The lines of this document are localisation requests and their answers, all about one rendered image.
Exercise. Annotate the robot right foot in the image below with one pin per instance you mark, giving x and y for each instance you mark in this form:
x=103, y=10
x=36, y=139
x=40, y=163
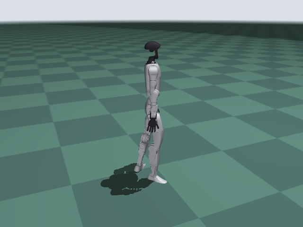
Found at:
x=156, y=179

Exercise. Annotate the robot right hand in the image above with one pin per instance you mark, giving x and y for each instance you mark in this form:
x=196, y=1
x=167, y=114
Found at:
x=152, y=124

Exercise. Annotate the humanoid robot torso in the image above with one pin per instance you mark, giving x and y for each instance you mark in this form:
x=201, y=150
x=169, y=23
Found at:
x=147, y=84

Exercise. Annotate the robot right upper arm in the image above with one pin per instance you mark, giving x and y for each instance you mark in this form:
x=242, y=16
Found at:
x=153, y=73

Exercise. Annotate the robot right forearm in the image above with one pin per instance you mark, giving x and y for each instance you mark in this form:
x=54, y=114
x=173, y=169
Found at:
x=153, y=100

